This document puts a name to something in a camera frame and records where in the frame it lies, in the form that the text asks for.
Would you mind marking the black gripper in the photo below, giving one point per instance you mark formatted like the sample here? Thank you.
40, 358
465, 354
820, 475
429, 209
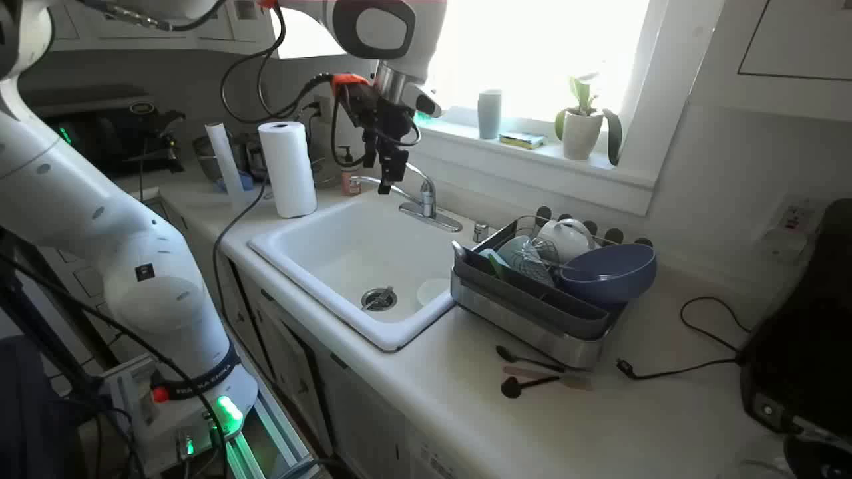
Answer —
386, 122

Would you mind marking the chrome faucet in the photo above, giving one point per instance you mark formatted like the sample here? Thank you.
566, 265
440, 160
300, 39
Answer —
428, 199

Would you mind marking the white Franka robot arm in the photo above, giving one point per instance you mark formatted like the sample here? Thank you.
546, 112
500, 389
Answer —
88, 213

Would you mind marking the white tall bottle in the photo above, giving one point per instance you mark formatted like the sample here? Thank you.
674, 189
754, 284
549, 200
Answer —
224, 157

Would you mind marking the white sink basin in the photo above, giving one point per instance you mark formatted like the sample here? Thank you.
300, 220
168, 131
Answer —
348, 243

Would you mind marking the white paper towel roll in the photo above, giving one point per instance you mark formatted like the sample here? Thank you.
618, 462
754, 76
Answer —
289, 169

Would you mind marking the chrome sprayer cap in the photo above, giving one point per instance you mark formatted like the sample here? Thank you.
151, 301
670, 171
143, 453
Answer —
481, 229

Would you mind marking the pale blue tumbler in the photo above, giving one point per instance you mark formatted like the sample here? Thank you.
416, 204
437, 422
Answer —
489, 115

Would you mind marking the metal sink drain strainer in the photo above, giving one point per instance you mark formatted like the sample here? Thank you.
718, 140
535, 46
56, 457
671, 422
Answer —
378, 299

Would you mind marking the yellow green sponge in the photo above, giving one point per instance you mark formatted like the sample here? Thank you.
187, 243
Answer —
522, 140

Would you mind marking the teal cup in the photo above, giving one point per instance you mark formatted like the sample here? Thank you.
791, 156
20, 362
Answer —
522, 257

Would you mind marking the white mug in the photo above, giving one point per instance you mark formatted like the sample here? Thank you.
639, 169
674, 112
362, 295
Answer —
563, 240

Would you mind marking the grey dish rack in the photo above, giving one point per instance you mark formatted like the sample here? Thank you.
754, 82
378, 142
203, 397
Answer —
522, 309

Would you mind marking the plant in white pot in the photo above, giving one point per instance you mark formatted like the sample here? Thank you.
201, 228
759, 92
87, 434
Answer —
582, 134

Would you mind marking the white base cabinet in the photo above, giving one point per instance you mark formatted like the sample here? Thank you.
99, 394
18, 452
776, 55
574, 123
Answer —
295, 362

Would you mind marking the blue bowl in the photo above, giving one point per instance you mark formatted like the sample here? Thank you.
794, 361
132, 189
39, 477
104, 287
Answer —
607, 273

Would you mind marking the black spoon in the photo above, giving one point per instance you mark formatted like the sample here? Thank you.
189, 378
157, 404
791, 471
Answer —
522, 384

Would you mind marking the black electronics box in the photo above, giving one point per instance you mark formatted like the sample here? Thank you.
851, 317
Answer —
116, 136

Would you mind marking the black appliance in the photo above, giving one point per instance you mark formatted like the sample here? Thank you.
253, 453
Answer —
803, 337

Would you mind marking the black wrist camera orange plug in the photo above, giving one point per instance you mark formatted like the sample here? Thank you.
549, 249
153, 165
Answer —
350, 82

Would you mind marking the white window frame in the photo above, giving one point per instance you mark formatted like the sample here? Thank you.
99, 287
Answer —
533, 55

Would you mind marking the grey robot mount base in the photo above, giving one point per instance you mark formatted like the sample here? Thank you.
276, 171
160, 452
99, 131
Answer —
256, 434

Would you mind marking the white wall outlet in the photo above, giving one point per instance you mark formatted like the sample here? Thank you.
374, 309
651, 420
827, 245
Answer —
791, 229

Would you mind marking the white wall cabinet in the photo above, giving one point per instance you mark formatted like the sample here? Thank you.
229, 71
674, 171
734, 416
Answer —
788, 55

